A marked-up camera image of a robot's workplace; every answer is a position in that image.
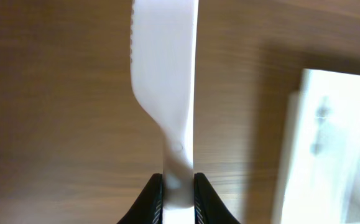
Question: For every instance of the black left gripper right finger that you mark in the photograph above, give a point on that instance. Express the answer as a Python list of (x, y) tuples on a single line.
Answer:
[(209, 208)]

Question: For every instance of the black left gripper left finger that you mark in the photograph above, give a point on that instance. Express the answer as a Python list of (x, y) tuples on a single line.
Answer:
[(148, 207)]

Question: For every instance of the white plastic knife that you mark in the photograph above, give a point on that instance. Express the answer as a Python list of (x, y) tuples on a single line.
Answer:
[(163, 50)]

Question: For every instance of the small metal teaspoon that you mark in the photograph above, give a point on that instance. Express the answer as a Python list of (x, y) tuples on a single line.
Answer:
[(321, 116)]

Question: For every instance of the white plastic cutlery tray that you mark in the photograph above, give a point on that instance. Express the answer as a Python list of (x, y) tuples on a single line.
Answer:
[(324, 188)]

